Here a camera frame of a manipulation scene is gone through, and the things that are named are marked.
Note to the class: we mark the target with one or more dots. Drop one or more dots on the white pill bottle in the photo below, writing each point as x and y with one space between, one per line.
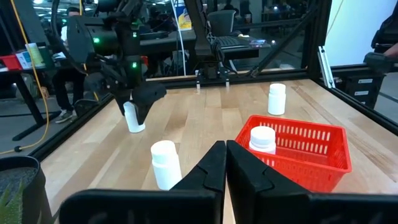
262 140
132 122
164 168
276 99

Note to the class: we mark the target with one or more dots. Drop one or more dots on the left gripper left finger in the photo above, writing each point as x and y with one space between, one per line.
140 207

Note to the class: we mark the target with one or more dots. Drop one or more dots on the black desk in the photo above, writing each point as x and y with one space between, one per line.
174 40

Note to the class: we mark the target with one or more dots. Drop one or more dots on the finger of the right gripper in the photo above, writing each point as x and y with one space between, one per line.
122 101
146 96

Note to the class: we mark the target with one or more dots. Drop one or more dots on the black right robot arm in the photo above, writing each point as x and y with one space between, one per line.
90 40

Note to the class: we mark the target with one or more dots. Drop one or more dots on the black side table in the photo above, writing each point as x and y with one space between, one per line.
28 102

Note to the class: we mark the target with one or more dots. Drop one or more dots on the red bin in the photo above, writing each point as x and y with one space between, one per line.
9 62

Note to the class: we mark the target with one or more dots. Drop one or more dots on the pale green container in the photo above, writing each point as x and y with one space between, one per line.
34 54

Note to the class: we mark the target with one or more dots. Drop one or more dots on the grey office chair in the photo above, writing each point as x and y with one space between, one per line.
221 21

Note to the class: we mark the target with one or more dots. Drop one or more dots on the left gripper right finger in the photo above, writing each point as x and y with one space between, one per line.
311 210

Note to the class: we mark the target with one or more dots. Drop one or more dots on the black case white labels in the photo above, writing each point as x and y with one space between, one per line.
357 90

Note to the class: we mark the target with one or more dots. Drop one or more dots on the black aluminium table frame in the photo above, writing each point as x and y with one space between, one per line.
314 37

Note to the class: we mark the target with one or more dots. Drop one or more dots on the red plastic basket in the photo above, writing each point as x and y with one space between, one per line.
311 174

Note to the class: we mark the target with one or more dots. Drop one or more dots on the white and blue box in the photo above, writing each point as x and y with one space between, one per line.
22 59

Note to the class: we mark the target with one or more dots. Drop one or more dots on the clear plastic bag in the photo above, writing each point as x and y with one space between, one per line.
258 43

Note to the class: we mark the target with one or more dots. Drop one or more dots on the yellow and blue banner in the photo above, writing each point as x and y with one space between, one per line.
184 18

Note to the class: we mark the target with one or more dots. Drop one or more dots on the dark green container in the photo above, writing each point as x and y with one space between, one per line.
46 55

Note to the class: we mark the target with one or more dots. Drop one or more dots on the black laptop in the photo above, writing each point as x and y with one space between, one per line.
230 41

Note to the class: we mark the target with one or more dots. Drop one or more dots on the silver metal bar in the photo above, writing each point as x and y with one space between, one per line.
326 67

